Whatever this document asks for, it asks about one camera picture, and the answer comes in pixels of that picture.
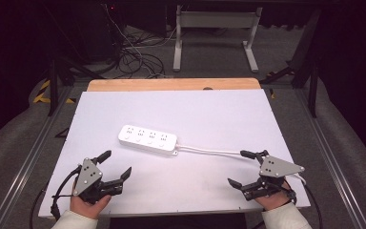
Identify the person's right hand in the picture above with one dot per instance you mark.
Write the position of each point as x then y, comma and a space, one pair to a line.
271, 200

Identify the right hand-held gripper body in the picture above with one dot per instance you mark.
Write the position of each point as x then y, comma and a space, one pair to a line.
276, 167

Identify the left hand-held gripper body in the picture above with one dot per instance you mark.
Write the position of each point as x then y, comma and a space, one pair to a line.
88, 175

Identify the black metal stand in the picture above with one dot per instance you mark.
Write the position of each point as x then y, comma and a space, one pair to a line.
54, 86
313, 82

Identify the white power strip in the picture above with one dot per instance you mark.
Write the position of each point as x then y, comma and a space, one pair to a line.
147, 140

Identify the yellow black hazard tape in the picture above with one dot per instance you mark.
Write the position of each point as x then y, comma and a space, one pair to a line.
44, 94

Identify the person's left hand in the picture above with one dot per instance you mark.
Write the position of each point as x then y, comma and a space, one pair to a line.
87, 206

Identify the white metal desk frame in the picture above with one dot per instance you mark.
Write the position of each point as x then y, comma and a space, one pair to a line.
216, 19

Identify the aluminium floor rail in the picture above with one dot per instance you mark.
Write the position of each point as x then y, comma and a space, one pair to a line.
333, 171
25, 173

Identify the white board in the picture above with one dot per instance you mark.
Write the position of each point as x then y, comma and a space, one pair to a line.
187, 108

